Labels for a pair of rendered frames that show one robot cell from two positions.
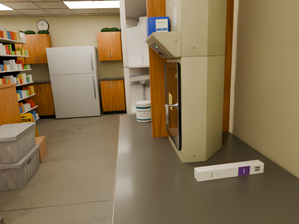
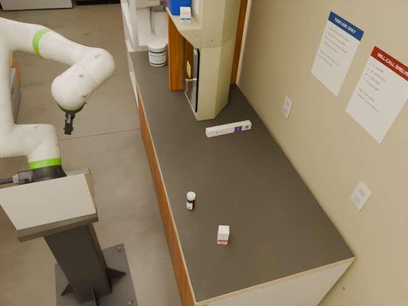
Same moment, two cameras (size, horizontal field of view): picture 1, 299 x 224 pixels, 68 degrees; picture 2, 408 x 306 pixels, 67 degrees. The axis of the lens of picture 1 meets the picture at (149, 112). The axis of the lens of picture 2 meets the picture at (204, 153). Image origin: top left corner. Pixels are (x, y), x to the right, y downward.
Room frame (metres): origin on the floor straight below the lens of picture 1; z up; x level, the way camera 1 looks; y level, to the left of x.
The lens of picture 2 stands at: (-0.56, 0.17, 2.11)
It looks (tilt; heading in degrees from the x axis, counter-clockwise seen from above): 44 degrees down; 346
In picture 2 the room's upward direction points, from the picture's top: 4 degrees clockwise
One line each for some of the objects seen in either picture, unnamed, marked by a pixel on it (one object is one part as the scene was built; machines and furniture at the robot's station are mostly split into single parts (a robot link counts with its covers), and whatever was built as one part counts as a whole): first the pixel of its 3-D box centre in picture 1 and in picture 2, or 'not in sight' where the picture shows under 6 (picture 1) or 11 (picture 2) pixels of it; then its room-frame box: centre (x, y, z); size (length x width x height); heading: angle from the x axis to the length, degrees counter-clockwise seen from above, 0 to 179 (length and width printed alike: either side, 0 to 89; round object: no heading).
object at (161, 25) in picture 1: (162, 27); (185, 14); (1.02, -0.07, 1.54); 0.05 x 0.05 x 0.06; 84
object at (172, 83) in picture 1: (171, 102); (190, 71); (1.08, -0.12, 1.19); 0.30 x 0.01 x 0.40; 5
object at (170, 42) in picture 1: (160, 47); (182, 27); (1.08, -0.07, 1.46); 0.32 x 0.11 x 0.10; 6
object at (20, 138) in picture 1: (11, 142); not in sight; (2.56, 1.71, 0.49); 0.60 x 0.42 x 0.33; 6
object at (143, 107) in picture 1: (144, 110); (157, 53); (1.69, 0.04, 1.02); 0.13 x 0.13 x 0.15
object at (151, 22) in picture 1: (157, 28); (179, 2); (1.16, -0.06, 1.56); 0.10 x 0.10 x 0.09; 6
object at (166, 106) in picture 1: (170, 113); (189, 85); (0.97, -0.10, 1.17); 0.05 x 0.03 x 0.10; 95
